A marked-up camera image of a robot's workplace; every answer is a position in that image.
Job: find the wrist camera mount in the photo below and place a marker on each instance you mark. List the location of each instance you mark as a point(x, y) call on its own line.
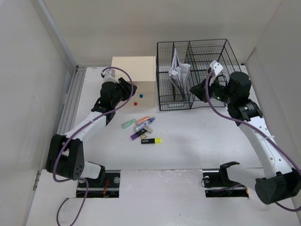
point(108, 75)
point(214, 69)

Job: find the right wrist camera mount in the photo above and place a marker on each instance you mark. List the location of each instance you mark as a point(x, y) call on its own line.
point(214, 69)

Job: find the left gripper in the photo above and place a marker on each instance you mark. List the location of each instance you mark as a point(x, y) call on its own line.
point(125, 87)

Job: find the cream drawer cabinet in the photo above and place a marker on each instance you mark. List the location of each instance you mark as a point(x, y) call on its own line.
point(142, 70)

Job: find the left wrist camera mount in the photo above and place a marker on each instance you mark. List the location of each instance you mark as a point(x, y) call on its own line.
point(108, 75)

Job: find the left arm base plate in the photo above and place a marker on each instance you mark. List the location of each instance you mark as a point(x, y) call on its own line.
point(108, 187)

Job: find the yellow cap black highlighter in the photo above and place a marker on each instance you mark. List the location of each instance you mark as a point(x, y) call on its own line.
point(151, 141)

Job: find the aluminium rail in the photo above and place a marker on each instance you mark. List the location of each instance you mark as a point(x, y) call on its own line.
point(67, 115)

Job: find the purple cap black highlighter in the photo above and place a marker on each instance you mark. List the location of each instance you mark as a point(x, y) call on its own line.
point(137, 134)

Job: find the black wire mesh organizer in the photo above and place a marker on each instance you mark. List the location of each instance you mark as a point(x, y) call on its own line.
point(174, 93)

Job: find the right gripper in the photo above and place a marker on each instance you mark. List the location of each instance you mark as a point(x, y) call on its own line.
point(199, 92)

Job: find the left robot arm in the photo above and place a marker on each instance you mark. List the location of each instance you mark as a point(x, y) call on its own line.
point(66, 159)

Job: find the blue correction pen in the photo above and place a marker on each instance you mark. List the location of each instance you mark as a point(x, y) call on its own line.
point(144, 123)

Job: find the green translucent highlighter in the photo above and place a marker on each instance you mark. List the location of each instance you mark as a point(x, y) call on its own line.
point(128, 123)

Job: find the orange translucent highlighter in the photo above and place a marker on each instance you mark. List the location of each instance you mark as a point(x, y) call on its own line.
point(142, 120)

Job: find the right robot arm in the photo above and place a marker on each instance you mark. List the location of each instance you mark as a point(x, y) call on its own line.
point(281, 177)

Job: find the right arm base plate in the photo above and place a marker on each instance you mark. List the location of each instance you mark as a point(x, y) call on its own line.
point(217, 185)

